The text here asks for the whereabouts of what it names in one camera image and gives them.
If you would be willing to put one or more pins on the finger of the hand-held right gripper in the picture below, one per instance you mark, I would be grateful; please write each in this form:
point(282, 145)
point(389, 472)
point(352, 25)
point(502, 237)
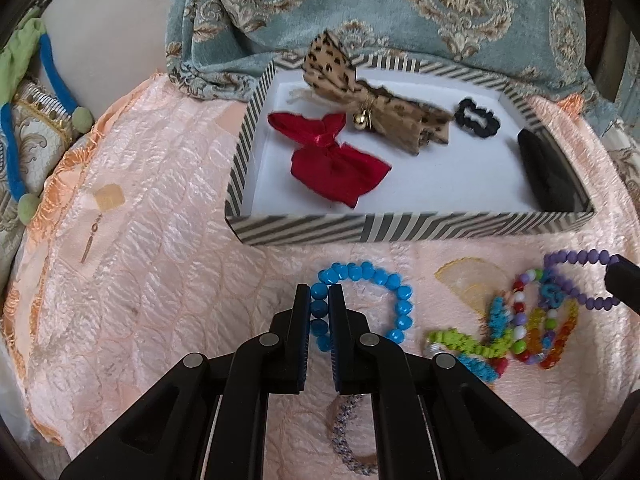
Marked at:
point(625, 282)

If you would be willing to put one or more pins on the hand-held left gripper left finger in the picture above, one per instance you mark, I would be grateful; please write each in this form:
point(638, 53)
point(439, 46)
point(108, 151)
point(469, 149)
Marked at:
point(301, 340)

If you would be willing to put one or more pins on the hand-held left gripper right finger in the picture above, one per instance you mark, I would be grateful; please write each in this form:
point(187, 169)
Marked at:
point(336, 340)

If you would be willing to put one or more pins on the red fabric hair bow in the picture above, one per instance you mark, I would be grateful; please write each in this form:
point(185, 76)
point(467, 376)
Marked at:
point(330, 167)

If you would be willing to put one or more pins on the striped cardboard box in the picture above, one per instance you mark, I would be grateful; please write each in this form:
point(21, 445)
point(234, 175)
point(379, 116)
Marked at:
point(450, 185)

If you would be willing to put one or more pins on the dark scrunchie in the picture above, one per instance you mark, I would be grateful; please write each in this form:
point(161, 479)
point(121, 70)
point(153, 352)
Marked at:
point(462, 120)

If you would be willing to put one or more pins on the leopard print bow with bell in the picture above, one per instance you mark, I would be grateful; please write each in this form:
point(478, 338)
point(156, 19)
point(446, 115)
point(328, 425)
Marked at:
point(330, 67)

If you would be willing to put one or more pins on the peach textured blanket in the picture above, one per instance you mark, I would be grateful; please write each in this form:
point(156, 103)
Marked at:
point(150, 310)

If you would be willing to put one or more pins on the light floral cloth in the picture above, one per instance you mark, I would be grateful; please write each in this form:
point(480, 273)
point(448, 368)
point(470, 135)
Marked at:
point(622, 125)

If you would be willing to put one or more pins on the gold drop earring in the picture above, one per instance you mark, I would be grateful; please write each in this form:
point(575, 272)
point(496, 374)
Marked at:
point(87, 250)

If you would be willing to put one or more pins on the tan paper scrap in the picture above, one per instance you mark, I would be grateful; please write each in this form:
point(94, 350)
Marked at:
point(110, 198)

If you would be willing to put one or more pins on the floral embroidered cushion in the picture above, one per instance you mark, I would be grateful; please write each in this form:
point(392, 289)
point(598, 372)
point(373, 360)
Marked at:
point(35, 135)

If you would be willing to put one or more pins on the beige sofa cushion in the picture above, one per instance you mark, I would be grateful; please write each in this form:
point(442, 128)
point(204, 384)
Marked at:
point(115, 35)

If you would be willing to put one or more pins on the green blue plush toy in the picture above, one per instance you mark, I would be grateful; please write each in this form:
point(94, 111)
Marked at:
point(50, 70)

